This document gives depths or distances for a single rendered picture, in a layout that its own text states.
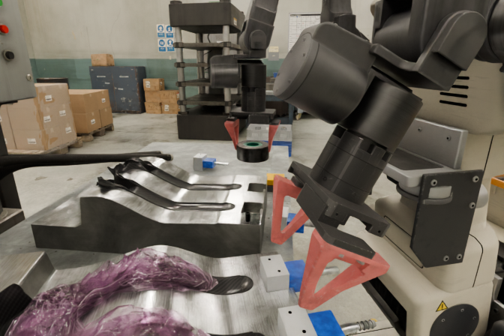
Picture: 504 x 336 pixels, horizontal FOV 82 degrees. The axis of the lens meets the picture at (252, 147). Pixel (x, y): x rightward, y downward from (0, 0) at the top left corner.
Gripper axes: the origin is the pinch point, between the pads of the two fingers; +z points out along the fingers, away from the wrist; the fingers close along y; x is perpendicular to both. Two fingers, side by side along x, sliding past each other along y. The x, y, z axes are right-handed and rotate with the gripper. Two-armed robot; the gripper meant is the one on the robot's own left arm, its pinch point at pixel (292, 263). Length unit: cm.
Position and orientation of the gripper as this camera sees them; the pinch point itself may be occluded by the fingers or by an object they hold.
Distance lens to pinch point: 32.3
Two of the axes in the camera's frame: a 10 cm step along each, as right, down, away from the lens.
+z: -4.5, 8.8, 1.7
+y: 1.8, 2.8, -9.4
